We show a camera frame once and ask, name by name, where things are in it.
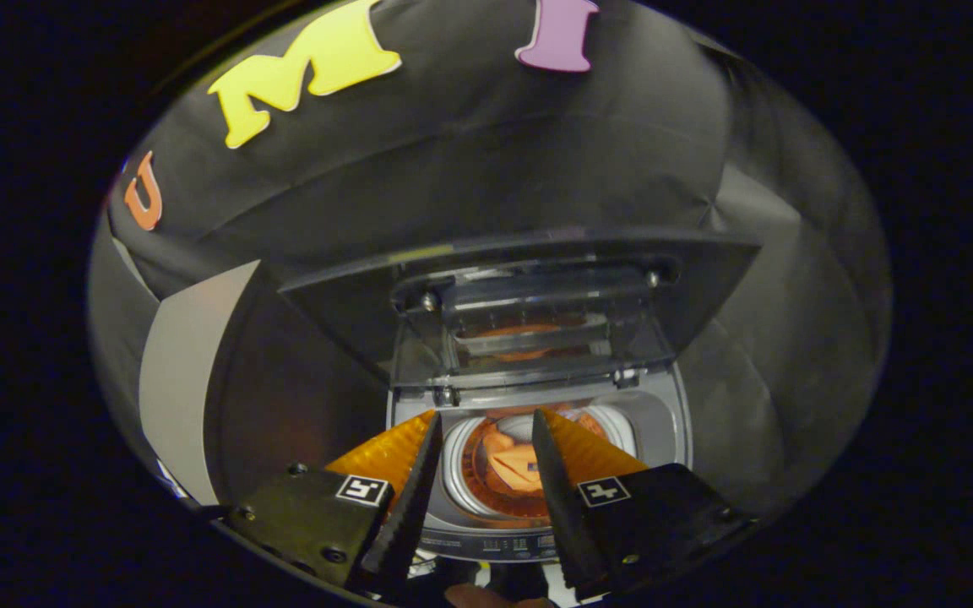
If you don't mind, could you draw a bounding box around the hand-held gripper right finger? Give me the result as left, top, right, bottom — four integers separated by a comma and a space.
530, 409, 753, 602

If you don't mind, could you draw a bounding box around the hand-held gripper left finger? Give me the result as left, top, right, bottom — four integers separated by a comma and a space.
227, 410, 444, 599

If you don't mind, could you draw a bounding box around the yellow polo shirt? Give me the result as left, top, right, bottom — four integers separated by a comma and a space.
480, 426, 548, 499

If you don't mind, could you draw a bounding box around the black backdrop cloth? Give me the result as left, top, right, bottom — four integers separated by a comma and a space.
85, 0, 893, 516

